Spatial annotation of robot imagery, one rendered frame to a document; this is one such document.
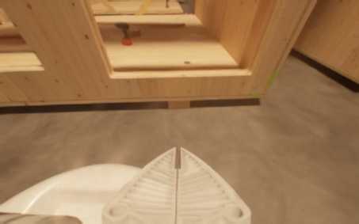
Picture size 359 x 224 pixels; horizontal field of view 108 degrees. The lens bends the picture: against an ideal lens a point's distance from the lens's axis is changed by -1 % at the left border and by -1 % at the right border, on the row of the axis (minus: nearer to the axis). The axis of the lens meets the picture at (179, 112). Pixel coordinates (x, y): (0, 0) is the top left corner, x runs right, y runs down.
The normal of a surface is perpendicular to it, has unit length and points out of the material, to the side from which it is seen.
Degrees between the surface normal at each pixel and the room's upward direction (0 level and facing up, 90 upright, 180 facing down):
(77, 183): 0
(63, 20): 90
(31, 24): 90
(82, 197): 70
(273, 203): 0
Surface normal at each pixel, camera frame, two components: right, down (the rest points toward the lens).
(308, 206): 0.00, -0.72
